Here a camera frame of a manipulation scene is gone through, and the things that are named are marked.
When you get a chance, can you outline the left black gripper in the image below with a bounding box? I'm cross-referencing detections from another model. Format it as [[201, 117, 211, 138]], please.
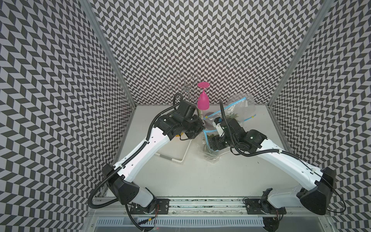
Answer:
[[182, 114, 206, 139]]

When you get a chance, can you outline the zip-top bag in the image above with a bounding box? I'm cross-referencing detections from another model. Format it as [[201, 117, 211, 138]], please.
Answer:
[[199, 130, 230, 163], [228, 92, 256, 119], [202, 97, 257, 125]]

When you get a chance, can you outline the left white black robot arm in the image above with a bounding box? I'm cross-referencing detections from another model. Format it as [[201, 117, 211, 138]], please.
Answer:
[[88, 93, 205, 213]]

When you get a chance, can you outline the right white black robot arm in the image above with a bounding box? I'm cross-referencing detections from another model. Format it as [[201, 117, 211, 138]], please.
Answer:
[[210, 103, 337, 215]]

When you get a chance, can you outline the pink plastic wine glass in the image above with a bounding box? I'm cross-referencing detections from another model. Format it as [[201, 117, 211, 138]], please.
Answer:
[[197, 82, 210, 110]]

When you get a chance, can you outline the white perforated plastic basket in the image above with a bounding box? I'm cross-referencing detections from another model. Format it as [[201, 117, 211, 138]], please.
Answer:
[[155, 134, 191, 163]]

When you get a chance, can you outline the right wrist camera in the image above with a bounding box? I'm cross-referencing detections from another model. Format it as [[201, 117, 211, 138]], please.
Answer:
[[213, 118, 225, 138]]

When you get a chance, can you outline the chrome wire cup stand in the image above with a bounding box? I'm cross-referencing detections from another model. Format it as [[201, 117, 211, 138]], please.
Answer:
[[174, 74, 197, 103]]

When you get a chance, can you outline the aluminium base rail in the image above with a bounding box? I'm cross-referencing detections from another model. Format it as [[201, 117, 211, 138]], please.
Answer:
[[89, 197, 331, 218]]

